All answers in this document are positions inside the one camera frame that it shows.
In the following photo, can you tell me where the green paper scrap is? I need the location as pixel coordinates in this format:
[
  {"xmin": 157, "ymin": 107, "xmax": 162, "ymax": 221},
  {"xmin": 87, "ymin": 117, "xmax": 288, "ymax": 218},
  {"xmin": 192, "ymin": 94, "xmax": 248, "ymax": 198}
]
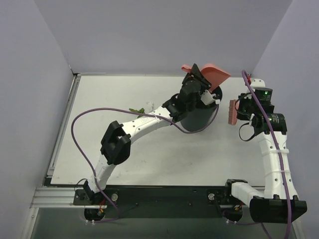
[{"xmin": 129, "ymin": 108, "xmax": 145, "ymax": 118}]

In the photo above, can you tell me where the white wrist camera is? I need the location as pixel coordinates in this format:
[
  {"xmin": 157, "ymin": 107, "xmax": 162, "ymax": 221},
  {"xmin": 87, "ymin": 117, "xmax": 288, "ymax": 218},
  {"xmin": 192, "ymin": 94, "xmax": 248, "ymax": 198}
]
[
  {"xmin": 200, "ymin": 90, "xmax": 221, "ymax": 106},
  {"xmin": 250, "ymin": 78, "xmax": 266, "ymax": 89}
]

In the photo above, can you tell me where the dark grey waste bin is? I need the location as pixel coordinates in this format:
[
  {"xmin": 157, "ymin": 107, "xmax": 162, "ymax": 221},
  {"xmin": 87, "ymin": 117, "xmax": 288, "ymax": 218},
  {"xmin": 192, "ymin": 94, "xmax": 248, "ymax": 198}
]
[{"xmin": 180, "ymin": 87, "xmax": 223, "ymax": 132}]

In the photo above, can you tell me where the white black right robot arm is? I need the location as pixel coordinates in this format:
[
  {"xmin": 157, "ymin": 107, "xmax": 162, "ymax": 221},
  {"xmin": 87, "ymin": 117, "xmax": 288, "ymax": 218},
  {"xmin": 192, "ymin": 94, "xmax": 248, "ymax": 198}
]
[{"xmin": 227, "ymin": 87, "xmax": 307, "ymax": 224}]

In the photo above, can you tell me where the pink hand brush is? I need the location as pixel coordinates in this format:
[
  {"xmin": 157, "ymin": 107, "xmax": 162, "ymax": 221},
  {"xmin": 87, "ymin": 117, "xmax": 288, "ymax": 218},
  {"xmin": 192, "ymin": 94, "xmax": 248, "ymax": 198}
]
[{"xmin": 228, "ymin": 100, "xmax": 239, "ymax": 125}]

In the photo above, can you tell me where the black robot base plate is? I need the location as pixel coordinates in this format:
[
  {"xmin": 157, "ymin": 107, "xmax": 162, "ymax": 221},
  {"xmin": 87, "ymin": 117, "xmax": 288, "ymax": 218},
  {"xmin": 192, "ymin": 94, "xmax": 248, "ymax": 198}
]
[{"xmin": 73, "ymin": 185, "xmax": 243, "ymax": 222}]

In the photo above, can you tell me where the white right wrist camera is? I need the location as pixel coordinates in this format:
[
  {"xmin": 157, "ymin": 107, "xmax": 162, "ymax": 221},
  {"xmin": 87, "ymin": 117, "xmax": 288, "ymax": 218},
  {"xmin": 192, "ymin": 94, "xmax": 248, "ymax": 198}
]
[{"xmin": 250, "ymin": 78, "xmax": 266, "ymax": 89}]

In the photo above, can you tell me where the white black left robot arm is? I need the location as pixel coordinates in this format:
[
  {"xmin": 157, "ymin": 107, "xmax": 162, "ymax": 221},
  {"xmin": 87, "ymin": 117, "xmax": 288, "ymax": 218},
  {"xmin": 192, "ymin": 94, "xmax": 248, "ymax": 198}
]
[{"xmin": 84, "ymin": 65, "xmax": 212, "ymax": 205}]

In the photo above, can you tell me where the aluminium table frame rail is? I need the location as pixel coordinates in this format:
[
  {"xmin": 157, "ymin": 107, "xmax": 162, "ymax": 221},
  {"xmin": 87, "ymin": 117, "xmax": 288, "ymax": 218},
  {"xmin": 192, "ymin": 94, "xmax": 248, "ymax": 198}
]
[{"xmin": 30, "ymin": 73, "xmax": 299, "ymax": 209}]

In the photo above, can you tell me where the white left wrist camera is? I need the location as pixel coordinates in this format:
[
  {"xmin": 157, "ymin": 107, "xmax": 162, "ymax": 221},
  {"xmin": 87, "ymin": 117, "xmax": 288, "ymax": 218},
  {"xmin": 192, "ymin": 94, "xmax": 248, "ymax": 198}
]
[{"xmin": 200, "ymin": 90, "xmax": 221, "ymax": 106}]

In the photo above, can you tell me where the pink plastic dustpan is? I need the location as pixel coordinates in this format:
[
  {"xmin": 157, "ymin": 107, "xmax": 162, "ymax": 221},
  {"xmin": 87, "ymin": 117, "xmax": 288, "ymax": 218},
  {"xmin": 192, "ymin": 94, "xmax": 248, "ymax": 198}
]
[{"xmin": 181, "ymin": 63, "xmax": 231, "ymax": 93}]

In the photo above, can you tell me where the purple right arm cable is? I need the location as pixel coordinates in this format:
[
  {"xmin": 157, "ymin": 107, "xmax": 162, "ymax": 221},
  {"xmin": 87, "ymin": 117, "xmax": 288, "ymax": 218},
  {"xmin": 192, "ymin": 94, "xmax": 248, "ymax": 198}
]
[{"xmin": 222, "ymin": 70, "xmax": 293, "ymax": 239}]

